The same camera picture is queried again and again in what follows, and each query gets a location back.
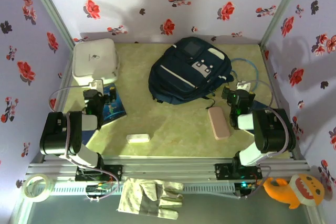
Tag blue illustrated picture book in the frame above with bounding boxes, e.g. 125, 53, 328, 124
101, 82, 128, 125

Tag dark blue book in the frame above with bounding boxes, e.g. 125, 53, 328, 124
251, 100, 271, 111

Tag pink pencil case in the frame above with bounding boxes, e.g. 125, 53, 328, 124
207, 106, 231, 140

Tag blue and white notebook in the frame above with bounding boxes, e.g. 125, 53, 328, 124
84, 129, 100, 147

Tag navy blue backpack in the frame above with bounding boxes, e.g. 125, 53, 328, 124
148, 36, 235, 105

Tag small white eraser case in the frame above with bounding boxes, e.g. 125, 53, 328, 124
126, 133, 150, 143

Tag blue stethoscope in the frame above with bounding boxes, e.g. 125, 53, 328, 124
230, 57, 260, 95

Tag white plastic lunch box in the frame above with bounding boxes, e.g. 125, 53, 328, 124
72, 38, 121, 86

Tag clear tape roll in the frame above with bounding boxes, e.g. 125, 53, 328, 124
22, 173, 55, 203

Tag orange plush toy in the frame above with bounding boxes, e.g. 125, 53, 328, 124
262, 173, 326, 210

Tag grey work glove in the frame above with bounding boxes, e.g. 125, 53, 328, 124
117, 177, 184, 220

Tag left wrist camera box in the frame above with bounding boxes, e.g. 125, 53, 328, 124
83, 79, 104, 103

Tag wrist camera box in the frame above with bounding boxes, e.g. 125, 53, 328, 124
83, 79, 104, 103
234, 80, 256, 104

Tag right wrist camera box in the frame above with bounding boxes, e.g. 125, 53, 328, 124
234, 80, 256, 104

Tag left arm grey cable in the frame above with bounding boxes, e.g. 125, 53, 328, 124
49, 84, 121, 202

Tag aluminium side rail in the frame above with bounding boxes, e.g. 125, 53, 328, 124
261, 45, 307, 161
30, 49, 76, 163

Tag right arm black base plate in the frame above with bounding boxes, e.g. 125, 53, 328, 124
214, 163, 263, 180

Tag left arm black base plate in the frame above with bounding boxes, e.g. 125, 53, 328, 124
75, 164, 123, 182

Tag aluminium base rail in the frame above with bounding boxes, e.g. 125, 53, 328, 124
26, 155, 310, 183

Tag white slotted cable duct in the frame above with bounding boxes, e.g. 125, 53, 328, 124
34, 183, 236, 195

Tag aluminium frame post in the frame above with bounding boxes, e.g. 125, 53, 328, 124
25, 0, 76, 50
259, 0, 308, 46

